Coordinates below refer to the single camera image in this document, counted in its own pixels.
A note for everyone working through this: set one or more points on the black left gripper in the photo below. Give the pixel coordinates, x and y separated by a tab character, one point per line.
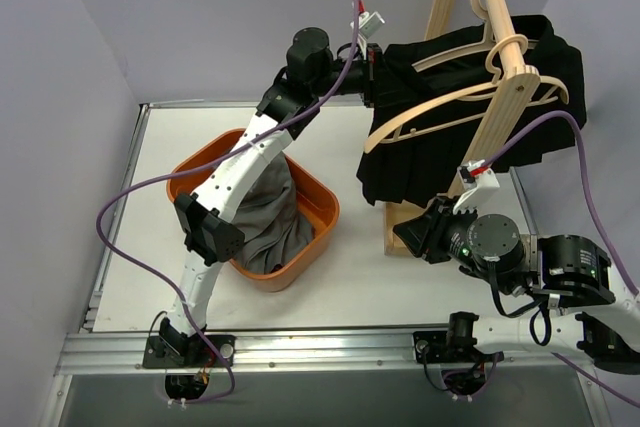
373	75

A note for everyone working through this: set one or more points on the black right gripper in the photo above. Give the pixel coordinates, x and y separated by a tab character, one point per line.
433	229

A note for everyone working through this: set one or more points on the black pleated skirt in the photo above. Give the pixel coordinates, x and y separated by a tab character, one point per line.
418	169

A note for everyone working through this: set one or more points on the grey pleated skirt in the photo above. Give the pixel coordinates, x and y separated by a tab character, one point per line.
274	229

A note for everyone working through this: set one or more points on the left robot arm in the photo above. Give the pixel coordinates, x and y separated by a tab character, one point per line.
211	192

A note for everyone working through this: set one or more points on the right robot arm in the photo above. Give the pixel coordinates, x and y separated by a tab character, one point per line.
560	294

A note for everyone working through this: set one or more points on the wooden clothes rack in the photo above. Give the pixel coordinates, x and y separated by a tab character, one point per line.
512	85

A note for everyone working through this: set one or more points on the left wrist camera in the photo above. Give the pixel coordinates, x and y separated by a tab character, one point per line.
367	24

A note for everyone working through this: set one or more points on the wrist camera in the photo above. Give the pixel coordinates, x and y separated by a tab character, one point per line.
479	183
367	24

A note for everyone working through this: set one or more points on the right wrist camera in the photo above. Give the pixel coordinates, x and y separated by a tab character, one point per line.
479	183

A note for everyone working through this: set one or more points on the aluminium rail table edge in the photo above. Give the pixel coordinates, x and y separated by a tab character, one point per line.
353	307

